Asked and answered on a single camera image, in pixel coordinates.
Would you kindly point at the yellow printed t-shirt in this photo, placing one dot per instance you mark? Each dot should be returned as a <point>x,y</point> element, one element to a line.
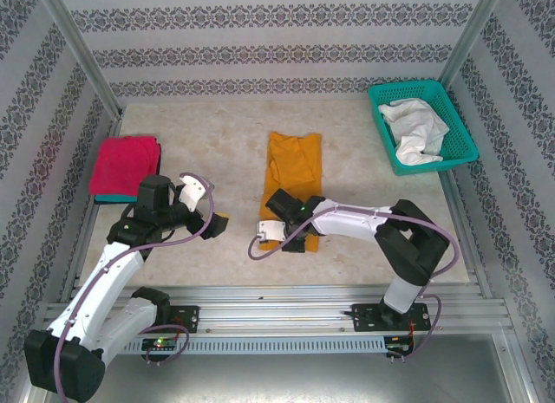
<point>295,164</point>

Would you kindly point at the teal plastic basket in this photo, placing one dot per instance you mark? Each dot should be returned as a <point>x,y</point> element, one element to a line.
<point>459,134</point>

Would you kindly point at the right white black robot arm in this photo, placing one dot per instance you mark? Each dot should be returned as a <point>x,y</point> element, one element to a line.
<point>407,242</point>

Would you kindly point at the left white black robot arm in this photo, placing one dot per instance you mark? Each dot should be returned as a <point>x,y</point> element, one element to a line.
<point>104,281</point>

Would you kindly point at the teal folded t-shirt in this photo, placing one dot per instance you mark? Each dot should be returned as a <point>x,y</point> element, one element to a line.
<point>115,199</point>

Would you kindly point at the red folded t-shirt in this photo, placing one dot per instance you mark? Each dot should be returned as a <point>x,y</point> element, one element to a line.
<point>123,164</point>

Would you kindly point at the left small circuit board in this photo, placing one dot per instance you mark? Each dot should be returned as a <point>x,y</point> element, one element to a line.
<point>160,343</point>

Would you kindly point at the small circuit board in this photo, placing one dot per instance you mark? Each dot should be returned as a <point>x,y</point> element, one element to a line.
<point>400,344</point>
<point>160,343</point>

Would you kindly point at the grey sheet metal panel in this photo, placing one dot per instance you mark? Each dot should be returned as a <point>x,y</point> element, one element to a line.
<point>277,379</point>

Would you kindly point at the right small circuit board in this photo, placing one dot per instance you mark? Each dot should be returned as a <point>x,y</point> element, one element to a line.
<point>400,344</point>

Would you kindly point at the white t-shirt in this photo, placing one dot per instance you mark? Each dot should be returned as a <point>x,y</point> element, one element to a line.
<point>416,125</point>

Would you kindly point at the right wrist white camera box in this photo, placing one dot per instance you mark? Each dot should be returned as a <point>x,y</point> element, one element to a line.
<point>271,232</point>

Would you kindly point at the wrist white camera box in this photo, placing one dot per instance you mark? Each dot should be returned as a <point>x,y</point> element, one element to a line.
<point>271,232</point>
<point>191,194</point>

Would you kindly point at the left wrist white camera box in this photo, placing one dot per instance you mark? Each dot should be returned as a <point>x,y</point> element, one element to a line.
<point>191,194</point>

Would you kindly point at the aluminium mounting rail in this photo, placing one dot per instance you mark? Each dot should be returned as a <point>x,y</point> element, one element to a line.
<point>277,310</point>

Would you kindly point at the left aluminium side rail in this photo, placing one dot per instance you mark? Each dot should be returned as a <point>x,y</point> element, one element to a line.
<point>104,130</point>

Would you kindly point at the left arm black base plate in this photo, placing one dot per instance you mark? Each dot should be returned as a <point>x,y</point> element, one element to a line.
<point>186,318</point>

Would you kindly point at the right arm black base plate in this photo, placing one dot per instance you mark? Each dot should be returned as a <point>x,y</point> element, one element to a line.
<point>366,318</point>

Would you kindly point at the left aluminium frame post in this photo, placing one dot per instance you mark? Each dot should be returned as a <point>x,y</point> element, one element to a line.
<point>78,47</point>

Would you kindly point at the aluminium frame post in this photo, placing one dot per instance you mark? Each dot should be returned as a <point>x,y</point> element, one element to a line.
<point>466,43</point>
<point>78,47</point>

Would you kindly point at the right aluminium frame post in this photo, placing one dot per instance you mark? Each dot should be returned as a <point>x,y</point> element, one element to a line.
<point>466,43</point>

